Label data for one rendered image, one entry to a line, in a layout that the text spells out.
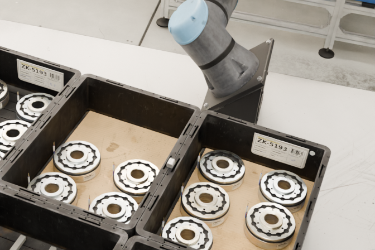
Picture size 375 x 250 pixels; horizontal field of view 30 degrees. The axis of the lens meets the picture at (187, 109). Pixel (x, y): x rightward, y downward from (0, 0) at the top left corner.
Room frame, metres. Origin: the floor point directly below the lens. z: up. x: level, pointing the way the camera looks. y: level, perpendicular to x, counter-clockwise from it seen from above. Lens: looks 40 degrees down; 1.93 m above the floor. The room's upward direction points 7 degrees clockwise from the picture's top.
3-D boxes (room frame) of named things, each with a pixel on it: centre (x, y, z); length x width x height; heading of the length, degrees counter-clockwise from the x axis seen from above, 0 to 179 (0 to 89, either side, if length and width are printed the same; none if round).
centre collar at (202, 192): (1.00, -0.06, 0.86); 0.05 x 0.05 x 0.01
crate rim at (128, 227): (1.07, 0.16, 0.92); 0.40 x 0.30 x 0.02; 164
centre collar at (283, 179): (1.07, -0.23, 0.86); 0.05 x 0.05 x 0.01
